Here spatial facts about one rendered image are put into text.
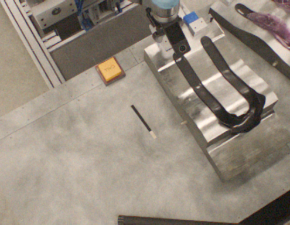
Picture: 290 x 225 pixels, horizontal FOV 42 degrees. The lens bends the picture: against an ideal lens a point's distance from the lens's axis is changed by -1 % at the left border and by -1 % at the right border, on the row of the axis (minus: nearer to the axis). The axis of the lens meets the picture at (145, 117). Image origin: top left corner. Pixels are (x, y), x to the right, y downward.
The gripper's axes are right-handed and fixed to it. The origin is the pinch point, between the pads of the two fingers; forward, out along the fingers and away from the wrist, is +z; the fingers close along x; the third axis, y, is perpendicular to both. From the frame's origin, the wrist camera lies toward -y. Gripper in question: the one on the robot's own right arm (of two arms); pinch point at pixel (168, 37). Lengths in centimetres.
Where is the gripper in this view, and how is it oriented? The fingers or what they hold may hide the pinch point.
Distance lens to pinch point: 123.4
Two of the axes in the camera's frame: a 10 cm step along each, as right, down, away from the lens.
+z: 0.5, 0.7, 10.0
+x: -8.6, 5.1, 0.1
